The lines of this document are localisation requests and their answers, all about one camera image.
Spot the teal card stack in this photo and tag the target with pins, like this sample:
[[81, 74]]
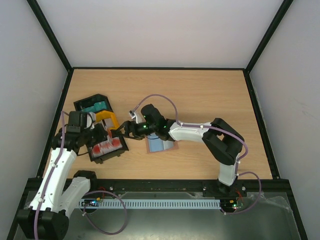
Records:
[[96, 107]]

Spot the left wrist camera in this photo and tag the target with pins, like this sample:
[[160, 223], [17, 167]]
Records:
[[88, 120]]

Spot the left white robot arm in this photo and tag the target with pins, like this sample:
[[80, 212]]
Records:
[[48, 214]]

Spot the red card stack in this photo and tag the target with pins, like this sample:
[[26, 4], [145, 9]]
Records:
[[105, 147]]

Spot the light blue slotted cable duct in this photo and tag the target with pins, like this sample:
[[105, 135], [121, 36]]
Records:
[[202, 204]]

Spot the yellow bin with white cards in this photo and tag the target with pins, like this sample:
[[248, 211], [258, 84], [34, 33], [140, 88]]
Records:
[[107, 119]]

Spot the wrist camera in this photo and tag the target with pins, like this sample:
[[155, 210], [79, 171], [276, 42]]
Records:
[[135, 116], [88, 120]]

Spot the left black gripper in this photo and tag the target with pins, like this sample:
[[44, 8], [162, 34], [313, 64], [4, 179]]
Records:
[[102, 134]]

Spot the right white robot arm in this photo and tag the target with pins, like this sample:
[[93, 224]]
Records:
[[223, 142]]

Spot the black bin with red cards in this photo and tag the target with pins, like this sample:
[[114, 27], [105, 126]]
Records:
[[116, 153]]

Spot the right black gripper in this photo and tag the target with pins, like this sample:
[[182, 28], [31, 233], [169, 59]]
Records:
[[130, 129]]

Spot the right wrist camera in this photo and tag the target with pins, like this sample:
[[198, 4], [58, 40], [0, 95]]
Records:
[[135, 116]]

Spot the red credit card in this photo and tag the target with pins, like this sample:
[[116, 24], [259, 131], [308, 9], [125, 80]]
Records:
[[109, 136]]

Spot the black bin with teal cards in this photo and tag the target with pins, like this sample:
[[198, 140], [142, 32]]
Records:
[[89, 101]]

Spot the brown leather card holder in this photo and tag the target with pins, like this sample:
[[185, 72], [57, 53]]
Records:
[[155, 145]]

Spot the black aluminium frame rail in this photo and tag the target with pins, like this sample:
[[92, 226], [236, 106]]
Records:
[[208, 188]]

